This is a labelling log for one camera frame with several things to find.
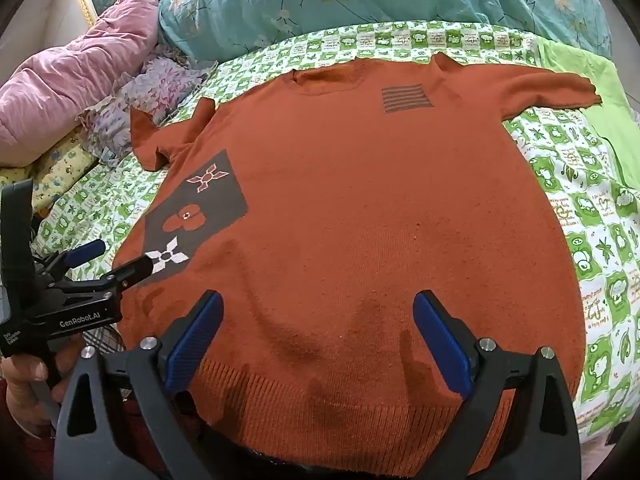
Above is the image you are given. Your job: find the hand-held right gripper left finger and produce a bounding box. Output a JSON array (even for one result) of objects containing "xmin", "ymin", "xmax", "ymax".
[{"xmin": 54, "ymin": 289, "xmax": 225, "ymax": 480}]

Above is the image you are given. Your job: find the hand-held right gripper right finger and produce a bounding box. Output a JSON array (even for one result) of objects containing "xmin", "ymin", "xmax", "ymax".
[{"xmin": 412, "ymin": 289, "xmax": 584, "ymax": 480}]

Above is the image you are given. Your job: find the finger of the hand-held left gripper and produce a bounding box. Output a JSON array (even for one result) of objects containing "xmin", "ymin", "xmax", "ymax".
[
  {"xmin": 41, "ymin": 238, "xmax": 107, "ymax": 282},
  {"xmin": 99, "ymin": 254, "xmax": 154, "ymax": 302}
]

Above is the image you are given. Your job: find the orange knit sweater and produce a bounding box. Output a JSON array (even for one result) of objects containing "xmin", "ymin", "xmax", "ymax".
[{"xmin": 112, "ymin": 52, "xmax": 603, "ymax": 477}]

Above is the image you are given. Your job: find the person's left hand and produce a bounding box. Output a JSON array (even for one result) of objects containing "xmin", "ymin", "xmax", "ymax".
[{"xmin": 0, "ymin": 335, "xmax": 84, "ymax": 437}]

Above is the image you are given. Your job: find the plaid cloth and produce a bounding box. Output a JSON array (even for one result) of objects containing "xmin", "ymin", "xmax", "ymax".
[{"xmin": 81, "ymin": 324, "xmax": 126, "ymax": 362}]

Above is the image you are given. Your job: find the lavender floral cloth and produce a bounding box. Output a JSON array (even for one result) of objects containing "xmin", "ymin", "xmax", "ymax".
[{"xmin": 75, "ymin": 42, "xmax": 219, "ymax": 169}]

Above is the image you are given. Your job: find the pink quilt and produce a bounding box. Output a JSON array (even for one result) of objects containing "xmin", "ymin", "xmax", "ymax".
[{"xmin": 0, "ymin": 0, "xmax": 177, "ymax": 169}]

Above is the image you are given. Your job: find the green patterned bed sheet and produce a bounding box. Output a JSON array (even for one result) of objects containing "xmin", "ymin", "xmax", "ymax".
[{"xmin": 30, "ymin": 20, "xmax": 640, "ymax": 453}]

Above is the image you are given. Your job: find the light green cloth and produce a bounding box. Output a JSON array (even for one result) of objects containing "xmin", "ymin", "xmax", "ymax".
[{"xmin": 537, "ymin": 37, "xmax": 640, "ymax": 187}]

